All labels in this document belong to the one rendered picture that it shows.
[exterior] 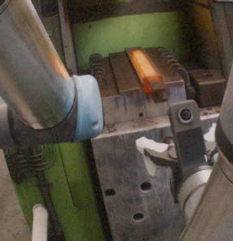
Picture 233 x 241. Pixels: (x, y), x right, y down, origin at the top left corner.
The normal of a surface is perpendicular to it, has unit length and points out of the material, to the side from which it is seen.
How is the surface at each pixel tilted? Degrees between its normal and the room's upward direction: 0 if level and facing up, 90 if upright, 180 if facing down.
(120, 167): 90
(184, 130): 62
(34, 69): 124
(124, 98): 90
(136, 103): 90
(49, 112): 135
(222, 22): 90
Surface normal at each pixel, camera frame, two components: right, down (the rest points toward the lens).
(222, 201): -0.73, 0.30
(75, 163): 0.07, 0.34
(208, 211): -0.88, 0.15
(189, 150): 0.02, -0.14
